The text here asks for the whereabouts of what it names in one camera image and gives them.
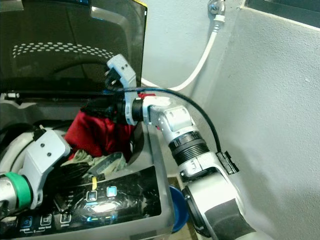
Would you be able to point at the red cloth garment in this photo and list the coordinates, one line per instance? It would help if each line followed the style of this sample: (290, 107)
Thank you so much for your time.
(95, 135)

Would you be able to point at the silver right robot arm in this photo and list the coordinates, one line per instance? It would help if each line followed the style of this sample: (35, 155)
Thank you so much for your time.
(185, 127)

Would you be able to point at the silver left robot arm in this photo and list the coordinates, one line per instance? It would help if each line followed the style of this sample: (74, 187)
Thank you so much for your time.
(20, 190)

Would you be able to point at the grey top-load washing machine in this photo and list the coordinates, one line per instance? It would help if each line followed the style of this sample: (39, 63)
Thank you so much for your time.
(12, 112)

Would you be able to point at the small yellow panel sticker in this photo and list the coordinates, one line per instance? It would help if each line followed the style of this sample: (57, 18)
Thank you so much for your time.
(94, 183)

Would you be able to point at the yellowish patterned garment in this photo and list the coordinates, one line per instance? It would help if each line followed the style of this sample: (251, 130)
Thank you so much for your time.
(85, 157)

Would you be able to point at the black glossy control panel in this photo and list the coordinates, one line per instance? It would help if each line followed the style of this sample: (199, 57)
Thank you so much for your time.
(130, 200)

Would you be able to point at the dark tinted washer lid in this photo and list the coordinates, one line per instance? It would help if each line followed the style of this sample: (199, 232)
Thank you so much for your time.
(60, 25)

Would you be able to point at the blue plastic basin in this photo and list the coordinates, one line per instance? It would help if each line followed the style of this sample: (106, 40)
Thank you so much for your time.
(180, 210)

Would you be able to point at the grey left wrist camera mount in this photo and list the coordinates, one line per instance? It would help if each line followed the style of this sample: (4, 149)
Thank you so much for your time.
(47, 155)

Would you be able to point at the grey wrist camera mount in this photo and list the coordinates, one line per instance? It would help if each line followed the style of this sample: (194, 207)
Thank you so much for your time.
(47, 155)
(122, 67)

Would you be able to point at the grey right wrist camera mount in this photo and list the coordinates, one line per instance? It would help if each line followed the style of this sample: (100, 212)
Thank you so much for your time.
(122, 67)

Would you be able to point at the metal wall tap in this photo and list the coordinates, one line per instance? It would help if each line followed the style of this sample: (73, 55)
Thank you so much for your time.
(216, 7)

